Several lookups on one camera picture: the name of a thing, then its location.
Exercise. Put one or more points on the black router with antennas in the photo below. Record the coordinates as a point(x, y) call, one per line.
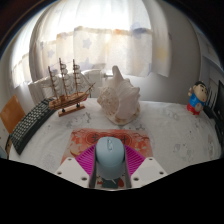
point(210, 111)

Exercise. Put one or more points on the cartoon boy figure clock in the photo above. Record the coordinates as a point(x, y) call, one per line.
point(196, 98)

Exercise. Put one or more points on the white cartoon-print tablecloth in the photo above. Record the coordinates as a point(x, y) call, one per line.
point(180, 133)

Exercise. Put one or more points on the wooden model sailing ship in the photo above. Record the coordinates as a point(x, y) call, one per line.
point(68, 100)

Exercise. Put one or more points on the black computer keyboard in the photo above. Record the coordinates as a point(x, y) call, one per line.
point(30, 125)

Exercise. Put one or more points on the light blue computer mouse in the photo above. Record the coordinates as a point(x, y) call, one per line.
point(110, 156)

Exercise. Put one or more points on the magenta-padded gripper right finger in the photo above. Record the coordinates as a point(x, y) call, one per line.
point(136, 159)

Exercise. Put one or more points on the white star-print curtain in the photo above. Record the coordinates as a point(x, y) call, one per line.
point(100, 36)

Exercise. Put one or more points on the orange printed mouse pad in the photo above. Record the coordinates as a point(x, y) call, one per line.
point(136, 140)

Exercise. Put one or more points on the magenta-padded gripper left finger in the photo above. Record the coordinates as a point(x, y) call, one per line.
point(85, 159)

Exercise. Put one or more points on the white wall shelf unit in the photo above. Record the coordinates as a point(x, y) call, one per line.
point(211, 63)

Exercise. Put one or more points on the large white conch shell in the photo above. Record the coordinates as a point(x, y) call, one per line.
point(121, 98)

